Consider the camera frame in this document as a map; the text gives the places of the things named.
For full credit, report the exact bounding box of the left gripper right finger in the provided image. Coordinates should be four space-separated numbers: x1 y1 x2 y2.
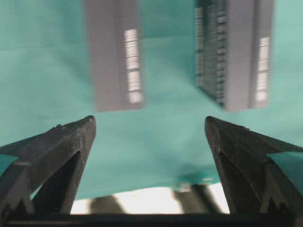
205 116 303 221

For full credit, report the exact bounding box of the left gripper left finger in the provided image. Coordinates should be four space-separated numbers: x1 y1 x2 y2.
0 115 96 221

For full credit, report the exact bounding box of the black camera box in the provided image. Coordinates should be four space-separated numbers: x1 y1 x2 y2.
84 0 144 112
194 0 275 111

